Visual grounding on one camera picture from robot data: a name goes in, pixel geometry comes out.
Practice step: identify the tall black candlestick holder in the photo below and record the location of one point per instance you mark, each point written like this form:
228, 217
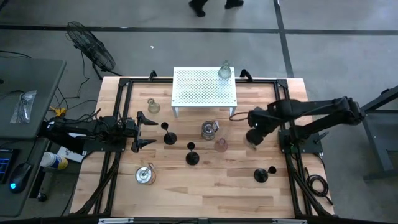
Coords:
192, 158

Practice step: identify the floral scented candle tin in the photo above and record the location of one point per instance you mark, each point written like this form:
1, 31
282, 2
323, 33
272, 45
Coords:
208, 130

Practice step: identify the black computer mouse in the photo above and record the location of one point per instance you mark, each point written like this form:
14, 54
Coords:
19, 179

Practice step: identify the person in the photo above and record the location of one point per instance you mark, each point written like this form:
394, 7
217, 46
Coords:
199, 11

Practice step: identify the medium black candlestick holder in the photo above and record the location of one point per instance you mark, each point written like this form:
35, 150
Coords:
170, 138

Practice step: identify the white wipes canister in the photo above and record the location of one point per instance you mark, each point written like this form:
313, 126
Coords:
54, 161

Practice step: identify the clear plastic bag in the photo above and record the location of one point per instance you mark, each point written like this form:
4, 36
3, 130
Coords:
24, 105

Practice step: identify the black metal stand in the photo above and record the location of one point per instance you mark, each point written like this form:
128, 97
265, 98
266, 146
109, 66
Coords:
373, 140

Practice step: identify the dark grey side table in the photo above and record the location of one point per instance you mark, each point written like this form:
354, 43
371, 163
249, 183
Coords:
28, 205

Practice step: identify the white perforated metal shelf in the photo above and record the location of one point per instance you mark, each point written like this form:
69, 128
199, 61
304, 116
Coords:
199, 90

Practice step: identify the grey side desk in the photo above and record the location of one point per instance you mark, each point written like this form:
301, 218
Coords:
31, 81

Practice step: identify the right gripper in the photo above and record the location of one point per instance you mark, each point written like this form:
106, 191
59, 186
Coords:
255, 137

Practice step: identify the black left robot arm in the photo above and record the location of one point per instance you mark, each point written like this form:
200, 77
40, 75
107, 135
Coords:
81, 127

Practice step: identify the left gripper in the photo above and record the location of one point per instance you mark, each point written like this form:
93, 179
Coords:
130, 129

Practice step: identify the short black candlestick holder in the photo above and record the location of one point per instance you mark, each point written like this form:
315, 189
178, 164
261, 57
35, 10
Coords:
260, 175

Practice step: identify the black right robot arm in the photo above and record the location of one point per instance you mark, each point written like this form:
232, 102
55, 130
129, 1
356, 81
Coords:
311, 107

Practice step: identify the black aluminium table frame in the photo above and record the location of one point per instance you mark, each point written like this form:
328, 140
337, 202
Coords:
261, 81

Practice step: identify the black floor fan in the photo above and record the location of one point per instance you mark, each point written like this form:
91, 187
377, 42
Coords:
90, 46

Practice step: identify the white paper sheet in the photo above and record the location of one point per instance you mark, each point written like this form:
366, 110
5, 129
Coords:
70, 154

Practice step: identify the black keyboard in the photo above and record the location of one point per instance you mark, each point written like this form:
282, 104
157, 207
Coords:
4, 165

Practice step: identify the pink ribbed glass candle holder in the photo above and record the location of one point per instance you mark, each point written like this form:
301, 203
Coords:
220, 145

